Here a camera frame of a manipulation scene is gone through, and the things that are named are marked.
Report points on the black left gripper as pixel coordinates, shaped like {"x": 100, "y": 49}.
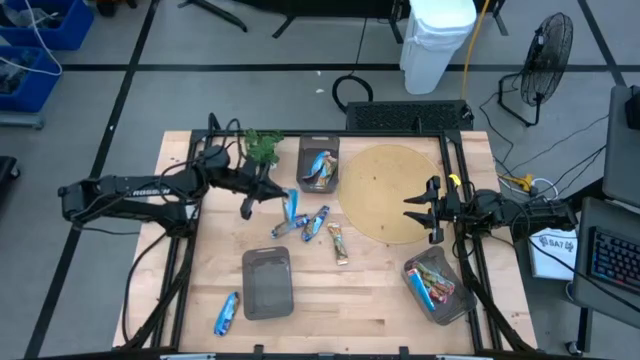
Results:
{"x": 255, "y": 187}

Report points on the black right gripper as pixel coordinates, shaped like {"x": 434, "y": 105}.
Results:
{"x": 447, "y": 210}

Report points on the light blue granola bar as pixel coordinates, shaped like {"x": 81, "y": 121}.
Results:
{"x": 291, "y": 207}
{"x": 420, "y": 290}
{"x": 316, "y": 165}

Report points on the green chewy granola bar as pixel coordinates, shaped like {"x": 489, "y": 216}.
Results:
{"x": 425, "y": 275}
{"x": 338, "y": 243}
{"x": 444, "y": 291}

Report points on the grey translucent plastic bin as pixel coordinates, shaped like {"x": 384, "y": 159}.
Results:
{"x": 267, "y": 290}
{"x": 450, "y": 310}
{"x": 310, "y": 142}

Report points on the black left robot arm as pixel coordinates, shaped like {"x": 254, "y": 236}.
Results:
{"x": 125, "y": 192}

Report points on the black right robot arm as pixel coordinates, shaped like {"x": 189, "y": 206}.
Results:
{"x": 525, "y": 220}

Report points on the yellow tag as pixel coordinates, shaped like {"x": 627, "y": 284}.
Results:
{"x": 454, "y": 180}

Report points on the round wooden board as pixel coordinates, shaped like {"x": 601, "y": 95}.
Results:
{"x": 380, "y": 180}

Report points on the small green potted plant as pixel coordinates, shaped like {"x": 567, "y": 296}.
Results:
{"x": 262, "y": 147}

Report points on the black perforated computer case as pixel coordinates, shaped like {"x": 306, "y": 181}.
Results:
{"x": 405, "y": 116}

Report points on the white labelled box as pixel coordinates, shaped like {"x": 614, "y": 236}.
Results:
{"x": 552, "y": 257}

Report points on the white trash can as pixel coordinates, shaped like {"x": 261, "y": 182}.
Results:
{"x": 435, "y": 45}

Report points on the black floor fan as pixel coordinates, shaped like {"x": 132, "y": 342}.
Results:
{"x": 547, "y": 60}

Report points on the black backlit keyboard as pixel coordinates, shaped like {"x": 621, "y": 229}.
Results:
{"x": 617, "y": 260}

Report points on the grey desk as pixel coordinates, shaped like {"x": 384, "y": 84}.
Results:
{"x": 625, "y": 165}

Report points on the blue storage bin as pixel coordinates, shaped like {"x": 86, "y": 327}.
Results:
{"x": 40, "y": 85}
{"x": 70, "y": 30}

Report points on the black metal table frame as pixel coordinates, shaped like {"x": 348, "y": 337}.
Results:
{"x": 325, "y": 133}

